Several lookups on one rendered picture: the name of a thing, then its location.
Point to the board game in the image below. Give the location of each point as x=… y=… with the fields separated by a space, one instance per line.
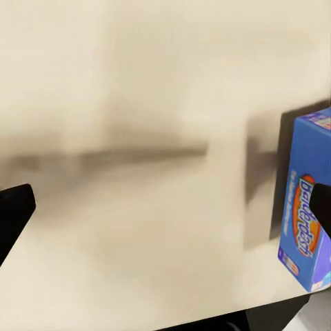
x=305 y=247

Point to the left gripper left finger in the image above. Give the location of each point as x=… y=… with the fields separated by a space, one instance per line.
x=16 y=207

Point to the desk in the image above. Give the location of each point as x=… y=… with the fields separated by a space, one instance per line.
x=316 y=314

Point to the bed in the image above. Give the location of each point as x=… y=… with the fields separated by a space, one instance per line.
x=156 y=136

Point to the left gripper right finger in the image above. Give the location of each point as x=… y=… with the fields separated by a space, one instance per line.
x=320 y=205

